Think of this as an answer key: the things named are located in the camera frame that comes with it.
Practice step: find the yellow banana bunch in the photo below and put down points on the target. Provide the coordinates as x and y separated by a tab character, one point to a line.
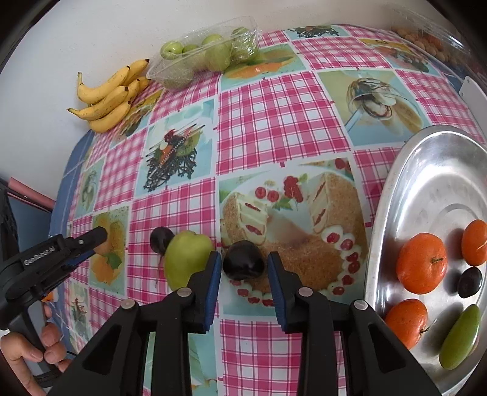
109	103

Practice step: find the green apple right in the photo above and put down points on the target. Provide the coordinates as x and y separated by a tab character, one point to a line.
244	45

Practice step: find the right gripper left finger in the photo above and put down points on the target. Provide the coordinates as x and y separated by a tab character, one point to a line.
187	310

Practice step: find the large orange tangerine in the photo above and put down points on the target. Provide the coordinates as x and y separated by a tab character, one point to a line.
422	263

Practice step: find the green apple left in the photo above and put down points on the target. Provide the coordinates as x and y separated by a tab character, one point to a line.
171	50

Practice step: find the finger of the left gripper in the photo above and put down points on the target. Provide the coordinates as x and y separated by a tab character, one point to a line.
81	239

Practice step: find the white plastic device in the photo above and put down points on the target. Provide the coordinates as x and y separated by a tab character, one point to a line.
475	99

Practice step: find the large green mango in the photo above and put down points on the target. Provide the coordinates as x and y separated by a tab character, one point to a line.
187	253

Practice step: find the clear plastic fruit tray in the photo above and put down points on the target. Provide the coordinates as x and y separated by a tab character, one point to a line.
179	73

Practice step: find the green apple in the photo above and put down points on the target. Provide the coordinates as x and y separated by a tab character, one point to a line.
171	50
244	45
217	53

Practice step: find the small orange tangerine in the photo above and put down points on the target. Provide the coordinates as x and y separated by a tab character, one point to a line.
474	243

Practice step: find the person's left hand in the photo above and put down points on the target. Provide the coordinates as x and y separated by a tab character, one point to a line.
17	351

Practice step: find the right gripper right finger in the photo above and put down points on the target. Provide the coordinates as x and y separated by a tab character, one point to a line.
301	310

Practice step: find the pink checkered tablecloth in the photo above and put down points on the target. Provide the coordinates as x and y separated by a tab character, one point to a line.
289	151

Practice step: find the dark cherry with stem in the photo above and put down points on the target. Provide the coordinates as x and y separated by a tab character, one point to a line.
159	240

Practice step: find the silver metal tray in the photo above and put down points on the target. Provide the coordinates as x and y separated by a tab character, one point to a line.
437	185

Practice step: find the green apple centre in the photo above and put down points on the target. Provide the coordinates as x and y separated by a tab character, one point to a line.
217	53

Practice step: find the small dark plum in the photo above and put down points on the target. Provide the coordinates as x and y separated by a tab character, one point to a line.
469	282

